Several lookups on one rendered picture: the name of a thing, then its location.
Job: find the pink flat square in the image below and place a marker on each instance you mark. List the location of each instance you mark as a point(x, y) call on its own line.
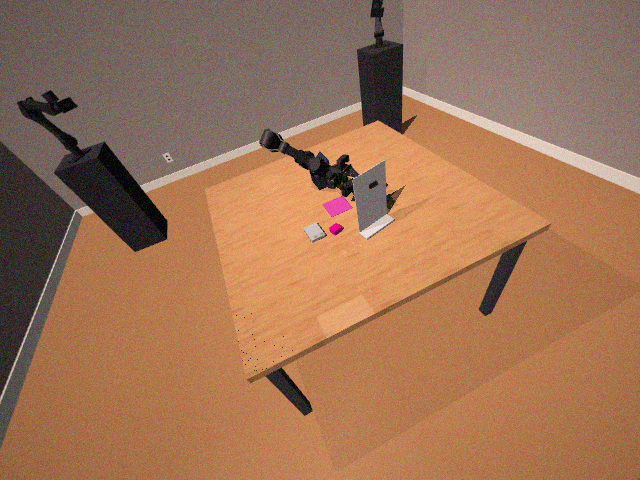
point(337, 206)

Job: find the magenta block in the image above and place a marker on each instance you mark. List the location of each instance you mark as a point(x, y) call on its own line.
point(335, 229)

